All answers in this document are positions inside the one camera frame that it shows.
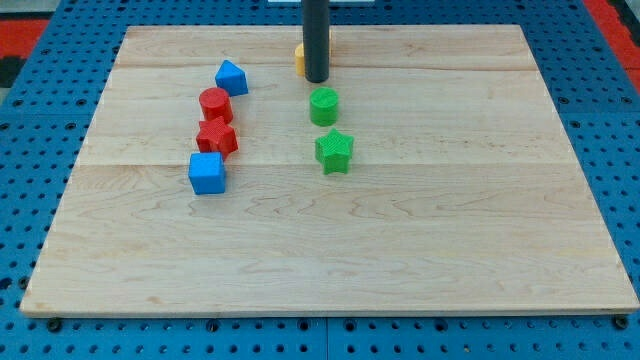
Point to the green star block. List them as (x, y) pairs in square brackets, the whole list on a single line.
[(334, 151)]

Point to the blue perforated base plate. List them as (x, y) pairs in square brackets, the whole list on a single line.
[(48, 110)]

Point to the light wooden board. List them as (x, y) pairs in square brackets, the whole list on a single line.
[(464, 196)]

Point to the red star block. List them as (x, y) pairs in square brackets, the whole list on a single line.
[(216, 136)]

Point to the blue cube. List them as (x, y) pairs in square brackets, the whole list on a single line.
[(207, 173)]

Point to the green cylinder block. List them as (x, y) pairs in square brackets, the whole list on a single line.
[(323, 102)]

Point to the yellow block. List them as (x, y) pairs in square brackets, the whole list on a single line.
[(299, 60)]

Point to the blue triangular block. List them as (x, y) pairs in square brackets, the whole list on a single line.
[(231, 78)]

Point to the red cylinder block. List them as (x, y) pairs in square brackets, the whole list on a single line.
[(215, 102)]

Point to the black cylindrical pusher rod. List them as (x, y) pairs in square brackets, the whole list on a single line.
[(316, 43)]

